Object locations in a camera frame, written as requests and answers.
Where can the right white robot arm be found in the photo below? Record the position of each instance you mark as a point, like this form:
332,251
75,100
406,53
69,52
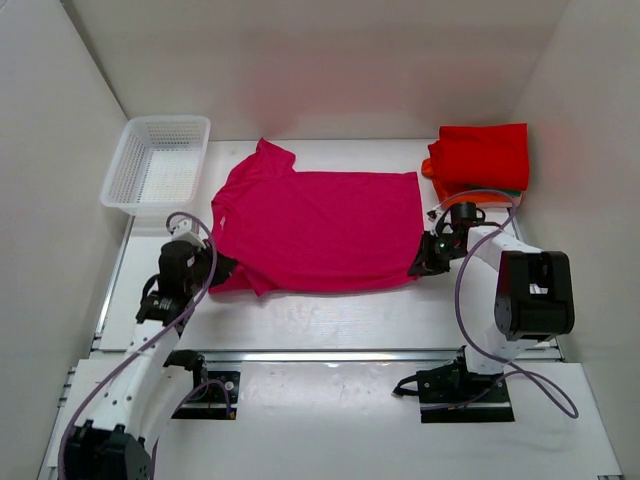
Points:
533,304

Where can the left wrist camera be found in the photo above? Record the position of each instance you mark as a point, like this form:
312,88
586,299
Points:
182,237

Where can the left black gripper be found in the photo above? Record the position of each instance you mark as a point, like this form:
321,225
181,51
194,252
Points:
224,267

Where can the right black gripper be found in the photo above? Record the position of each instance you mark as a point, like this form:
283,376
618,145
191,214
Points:
424,263

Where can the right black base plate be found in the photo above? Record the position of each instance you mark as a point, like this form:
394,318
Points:
451,395

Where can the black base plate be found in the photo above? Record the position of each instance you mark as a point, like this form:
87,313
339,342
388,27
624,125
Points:
219,400
451,395

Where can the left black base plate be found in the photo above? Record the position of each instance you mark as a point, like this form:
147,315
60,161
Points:
219,400

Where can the white plastic basket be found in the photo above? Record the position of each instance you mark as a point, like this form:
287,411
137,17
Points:
157,164

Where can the magenta t shirt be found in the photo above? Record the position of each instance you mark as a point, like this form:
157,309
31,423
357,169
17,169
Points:
315,231

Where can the red folded t shirt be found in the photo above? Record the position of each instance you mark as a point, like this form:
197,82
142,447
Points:
495,156

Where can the aluminium rail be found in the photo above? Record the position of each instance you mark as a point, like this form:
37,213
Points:
552,353

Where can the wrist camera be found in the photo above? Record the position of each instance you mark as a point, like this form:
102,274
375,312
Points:
182,237
457,212

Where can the green folded t shirt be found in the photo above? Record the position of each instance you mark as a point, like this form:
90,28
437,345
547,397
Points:
512,193

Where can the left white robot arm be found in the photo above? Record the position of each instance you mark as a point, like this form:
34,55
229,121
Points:
114,432

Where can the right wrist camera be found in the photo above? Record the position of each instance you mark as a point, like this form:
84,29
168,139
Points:
457,212

